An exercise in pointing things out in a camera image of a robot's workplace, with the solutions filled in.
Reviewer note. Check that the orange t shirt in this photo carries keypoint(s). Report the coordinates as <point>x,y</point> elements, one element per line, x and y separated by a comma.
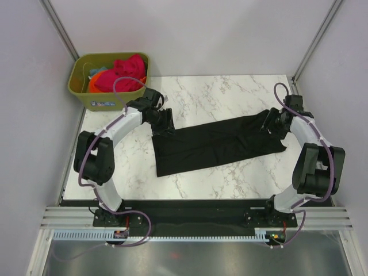
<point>98,84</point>

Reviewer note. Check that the white slotted cable duct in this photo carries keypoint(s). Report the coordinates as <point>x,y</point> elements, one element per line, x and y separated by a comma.
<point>120,236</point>

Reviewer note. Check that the aluminium frame post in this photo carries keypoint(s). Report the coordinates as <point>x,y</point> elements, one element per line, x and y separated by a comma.
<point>322,30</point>
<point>58,25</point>

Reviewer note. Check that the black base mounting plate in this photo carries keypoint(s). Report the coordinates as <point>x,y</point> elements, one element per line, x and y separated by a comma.
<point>191,217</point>

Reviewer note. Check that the right aluminium frame post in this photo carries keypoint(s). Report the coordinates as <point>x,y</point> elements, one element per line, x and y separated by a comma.
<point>322,30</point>

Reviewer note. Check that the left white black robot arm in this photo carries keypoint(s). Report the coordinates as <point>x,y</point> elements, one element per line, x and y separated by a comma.
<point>94,156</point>

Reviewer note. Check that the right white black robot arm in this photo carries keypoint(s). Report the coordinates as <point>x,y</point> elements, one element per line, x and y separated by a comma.
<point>317,173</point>

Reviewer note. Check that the red t shirt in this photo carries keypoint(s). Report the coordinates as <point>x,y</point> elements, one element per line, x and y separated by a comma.
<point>130,72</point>

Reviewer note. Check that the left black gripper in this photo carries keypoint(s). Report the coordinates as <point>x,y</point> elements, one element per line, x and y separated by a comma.
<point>167,125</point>

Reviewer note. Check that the left aluminium frame post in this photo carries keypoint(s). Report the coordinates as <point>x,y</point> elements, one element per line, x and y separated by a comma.
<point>58,25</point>

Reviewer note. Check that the olive green plastic bin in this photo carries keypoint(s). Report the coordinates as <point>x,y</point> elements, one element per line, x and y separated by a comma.
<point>79,80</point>

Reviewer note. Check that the black t shirt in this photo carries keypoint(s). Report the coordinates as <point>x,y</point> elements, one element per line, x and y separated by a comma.
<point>214,144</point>

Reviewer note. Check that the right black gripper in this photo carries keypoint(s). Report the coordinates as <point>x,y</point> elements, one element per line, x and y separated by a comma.
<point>273,114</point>

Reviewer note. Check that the light blue t shirt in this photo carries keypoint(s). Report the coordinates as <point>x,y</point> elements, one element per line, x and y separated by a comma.
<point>94,71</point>

